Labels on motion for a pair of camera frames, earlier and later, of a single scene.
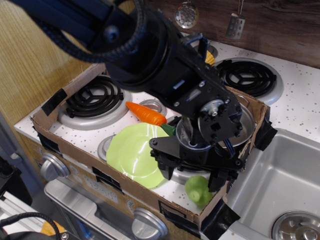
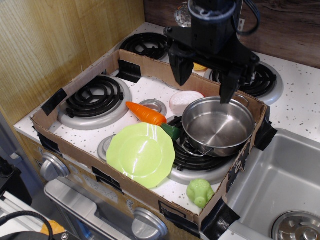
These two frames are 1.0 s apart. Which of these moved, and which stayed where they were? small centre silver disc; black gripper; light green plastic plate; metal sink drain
Moved: black gripper
Stayed: light green plastic plate; metal sink drain; small centre silver disc
